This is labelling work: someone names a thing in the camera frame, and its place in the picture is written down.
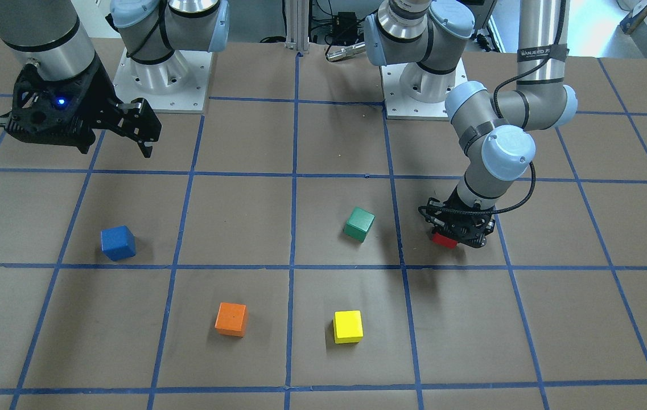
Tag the orange wooden block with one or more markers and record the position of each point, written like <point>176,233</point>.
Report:
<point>232,319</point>

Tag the blue wooden block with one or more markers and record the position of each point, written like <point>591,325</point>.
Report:
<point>118,243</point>

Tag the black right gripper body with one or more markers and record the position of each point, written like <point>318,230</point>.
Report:
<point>97,90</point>

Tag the red wooden block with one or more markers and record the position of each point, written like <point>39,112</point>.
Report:
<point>442,240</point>

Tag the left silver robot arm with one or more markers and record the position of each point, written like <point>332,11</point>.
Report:
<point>493,128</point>

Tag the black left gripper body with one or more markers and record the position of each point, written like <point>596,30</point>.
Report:
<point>460,226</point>

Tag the aluminium frame post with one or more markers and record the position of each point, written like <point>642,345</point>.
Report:
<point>297,26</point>

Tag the green wooden block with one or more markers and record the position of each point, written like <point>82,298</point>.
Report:
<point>359,224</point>

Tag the brown grid paper mat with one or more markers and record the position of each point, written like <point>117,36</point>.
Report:
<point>246,203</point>

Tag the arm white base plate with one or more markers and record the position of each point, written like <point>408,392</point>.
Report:
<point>413,94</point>
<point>178,85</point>

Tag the yellow wooden block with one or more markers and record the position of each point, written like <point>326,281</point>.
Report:
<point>347,326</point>

